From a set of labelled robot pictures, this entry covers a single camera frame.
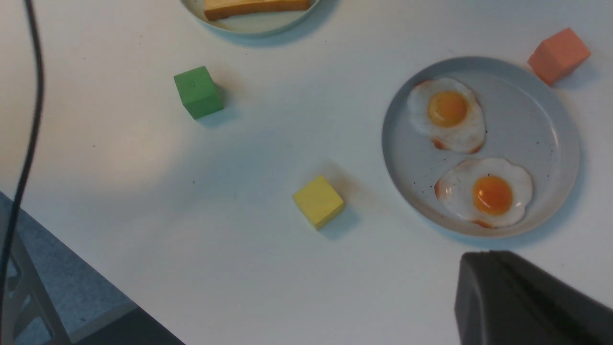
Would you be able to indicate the fried egg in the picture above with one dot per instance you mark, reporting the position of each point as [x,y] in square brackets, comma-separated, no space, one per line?
[492,193]
[447,112]

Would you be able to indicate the yellow cube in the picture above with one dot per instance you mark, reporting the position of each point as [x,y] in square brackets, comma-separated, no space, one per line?
[319,202]

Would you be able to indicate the right fried egg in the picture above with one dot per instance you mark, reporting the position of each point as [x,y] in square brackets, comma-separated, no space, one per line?
[492,193]

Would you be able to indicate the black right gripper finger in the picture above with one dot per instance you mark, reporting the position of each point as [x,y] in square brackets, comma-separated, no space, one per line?
[503,299]

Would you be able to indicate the orange cube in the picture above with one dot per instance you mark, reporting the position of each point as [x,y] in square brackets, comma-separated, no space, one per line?
[558,56]

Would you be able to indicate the light green empty plate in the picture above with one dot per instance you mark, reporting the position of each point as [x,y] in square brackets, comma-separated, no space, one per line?
[250,25]

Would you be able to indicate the green cube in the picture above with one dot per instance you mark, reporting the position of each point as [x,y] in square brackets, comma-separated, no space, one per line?
[198,92]

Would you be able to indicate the left fried egg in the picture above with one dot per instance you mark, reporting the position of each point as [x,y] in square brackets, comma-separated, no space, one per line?
[447,112]

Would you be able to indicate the grey table frame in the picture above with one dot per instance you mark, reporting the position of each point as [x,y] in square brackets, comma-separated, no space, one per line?
[25,299]

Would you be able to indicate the grey egg plate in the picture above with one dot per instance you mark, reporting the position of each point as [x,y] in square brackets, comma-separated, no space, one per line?
[526,123]

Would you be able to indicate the toast slice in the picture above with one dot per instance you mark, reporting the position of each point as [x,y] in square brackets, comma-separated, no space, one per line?
[220,9]

